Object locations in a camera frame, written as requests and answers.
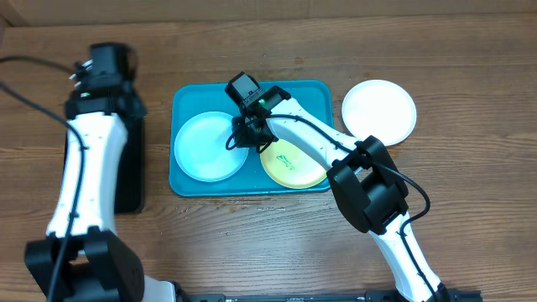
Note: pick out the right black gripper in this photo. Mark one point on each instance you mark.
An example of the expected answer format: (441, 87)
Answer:
(248, 140)

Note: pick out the yellow-green plate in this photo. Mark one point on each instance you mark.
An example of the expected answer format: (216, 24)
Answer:
(290, 167)

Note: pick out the light blue plate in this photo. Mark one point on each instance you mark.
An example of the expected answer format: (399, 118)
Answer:
(200, 148)

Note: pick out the white plate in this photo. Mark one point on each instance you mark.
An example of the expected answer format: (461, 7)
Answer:
(380, 108)

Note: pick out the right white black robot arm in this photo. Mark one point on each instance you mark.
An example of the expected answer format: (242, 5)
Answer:
(368, 189)

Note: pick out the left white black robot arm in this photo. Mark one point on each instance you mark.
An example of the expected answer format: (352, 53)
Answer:
(81, 257)

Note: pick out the teal plastic tray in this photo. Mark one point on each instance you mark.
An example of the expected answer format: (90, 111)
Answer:
(313, 95)

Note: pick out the black tray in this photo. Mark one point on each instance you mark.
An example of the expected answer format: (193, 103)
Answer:
(113, 176)

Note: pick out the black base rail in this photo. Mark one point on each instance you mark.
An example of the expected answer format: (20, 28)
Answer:
(370, 296)

